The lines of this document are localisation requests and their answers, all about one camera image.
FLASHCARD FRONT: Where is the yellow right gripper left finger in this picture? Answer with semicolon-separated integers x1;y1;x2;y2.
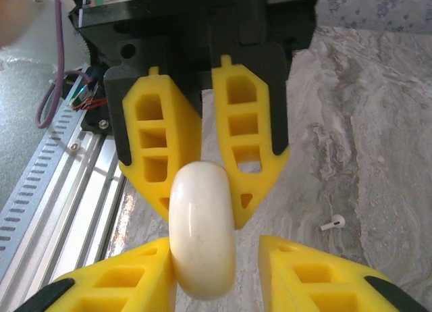
15;237;178;312

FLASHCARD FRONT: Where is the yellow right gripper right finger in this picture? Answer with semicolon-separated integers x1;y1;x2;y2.
259;235;432;312

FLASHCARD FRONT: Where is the cream round charging case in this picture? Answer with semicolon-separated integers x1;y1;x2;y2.
168;161;237;301

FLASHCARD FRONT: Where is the white wireless earbud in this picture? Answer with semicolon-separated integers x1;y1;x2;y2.
319;214;346;232

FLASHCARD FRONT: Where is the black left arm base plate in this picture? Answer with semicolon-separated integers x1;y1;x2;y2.
82;99;116;136

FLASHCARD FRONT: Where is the red left arm wire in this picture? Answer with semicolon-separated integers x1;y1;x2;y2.
72;97;109;112

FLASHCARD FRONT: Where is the aluminium mounting rail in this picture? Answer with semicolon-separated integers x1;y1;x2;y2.
0;129;128;294

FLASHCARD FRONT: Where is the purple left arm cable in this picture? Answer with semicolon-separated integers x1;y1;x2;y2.
35;0;92;130

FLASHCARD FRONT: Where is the grey slotted cable duct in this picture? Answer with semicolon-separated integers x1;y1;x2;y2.
0;101;89;259

